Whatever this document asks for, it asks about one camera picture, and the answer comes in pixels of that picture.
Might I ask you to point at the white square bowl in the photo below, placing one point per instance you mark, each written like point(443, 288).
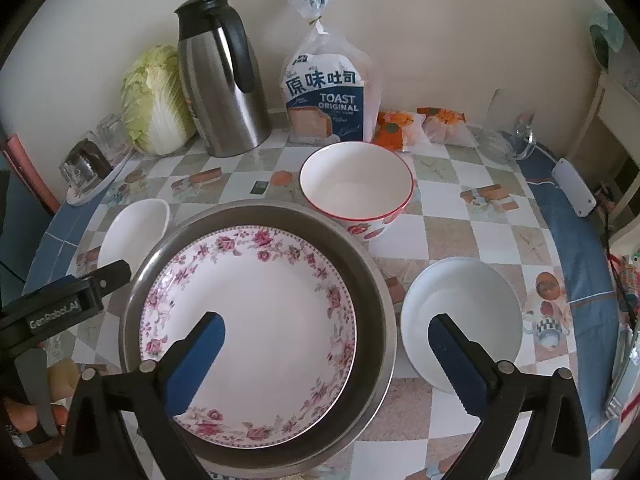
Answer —
point(134, 232)

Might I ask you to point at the strawberry bowl red rim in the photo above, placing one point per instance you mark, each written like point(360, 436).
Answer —
point(360, 185)

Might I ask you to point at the stainless steel round tray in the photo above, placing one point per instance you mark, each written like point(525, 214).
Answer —
point(375, 354)

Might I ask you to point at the orange snack packet right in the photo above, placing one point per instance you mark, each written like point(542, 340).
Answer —
point(446, 127)

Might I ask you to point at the white round shallow plate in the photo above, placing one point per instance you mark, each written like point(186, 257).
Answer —
point(476, 297)

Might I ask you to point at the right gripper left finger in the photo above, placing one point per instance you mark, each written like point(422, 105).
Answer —
point(96, 442)

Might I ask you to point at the napa cabbage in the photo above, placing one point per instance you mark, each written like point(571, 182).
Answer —
point(154, 110)

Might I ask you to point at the clear drinking glass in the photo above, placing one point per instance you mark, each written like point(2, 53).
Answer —
point(112, 138)

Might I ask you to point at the white rectangular device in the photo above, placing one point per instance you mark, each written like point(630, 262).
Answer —
point(574, 188)

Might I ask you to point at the stainless steel thermos jug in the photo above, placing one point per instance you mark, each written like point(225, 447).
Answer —
point(220, 78)

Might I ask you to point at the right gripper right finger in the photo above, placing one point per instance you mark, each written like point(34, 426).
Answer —
point(555, 443)

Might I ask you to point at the white saucer tray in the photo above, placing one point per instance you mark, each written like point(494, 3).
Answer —
point(76, 199)

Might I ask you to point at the checkered printed tablecloth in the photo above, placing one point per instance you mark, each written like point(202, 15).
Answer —
point(464, 205)

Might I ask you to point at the operator hand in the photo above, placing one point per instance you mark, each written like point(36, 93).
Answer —
point(18, 418)

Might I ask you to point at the floral pink rimmed plate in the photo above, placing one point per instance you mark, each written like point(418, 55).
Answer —
point(290, 333)

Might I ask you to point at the dark glass cup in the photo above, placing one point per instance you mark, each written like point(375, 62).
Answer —
point(84, 164)

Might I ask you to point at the colourful clutter pile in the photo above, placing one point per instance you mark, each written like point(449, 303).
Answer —
point(625, 372)

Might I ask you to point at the clear glass pitcher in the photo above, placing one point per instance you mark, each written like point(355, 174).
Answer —
point(507, 134)

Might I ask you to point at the toast bread bag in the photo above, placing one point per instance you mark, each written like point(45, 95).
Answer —
point(332, 90)

